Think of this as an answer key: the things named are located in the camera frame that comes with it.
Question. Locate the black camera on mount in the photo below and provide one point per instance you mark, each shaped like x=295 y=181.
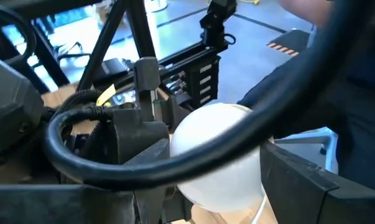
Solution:
x=216 y=18

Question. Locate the black metal frame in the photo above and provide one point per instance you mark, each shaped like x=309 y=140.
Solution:
x=106 y=40

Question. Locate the white metal furniture frame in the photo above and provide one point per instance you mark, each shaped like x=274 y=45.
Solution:
x=314 y=137

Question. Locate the person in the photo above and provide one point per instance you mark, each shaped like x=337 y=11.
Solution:
x=355 y=109

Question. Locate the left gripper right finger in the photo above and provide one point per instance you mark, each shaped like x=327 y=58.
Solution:
x=314 y=202

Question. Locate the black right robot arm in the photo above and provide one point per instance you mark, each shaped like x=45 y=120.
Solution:
x=10 y=102

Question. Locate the person's hand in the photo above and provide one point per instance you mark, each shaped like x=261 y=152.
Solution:
x=305 y=11

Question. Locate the black hub with white labels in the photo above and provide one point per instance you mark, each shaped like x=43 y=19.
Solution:
x=195 y=90

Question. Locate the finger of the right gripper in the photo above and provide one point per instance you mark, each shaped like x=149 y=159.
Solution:
x=174 y=113

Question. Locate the white lightbulb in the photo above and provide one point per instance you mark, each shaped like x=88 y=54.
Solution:
x=224 y=186

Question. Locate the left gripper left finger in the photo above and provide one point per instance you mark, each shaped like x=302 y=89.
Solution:
x=66 y=205

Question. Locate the black mat with orange stripes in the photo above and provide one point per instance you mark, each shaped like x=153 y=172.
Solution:
x=293 y=40

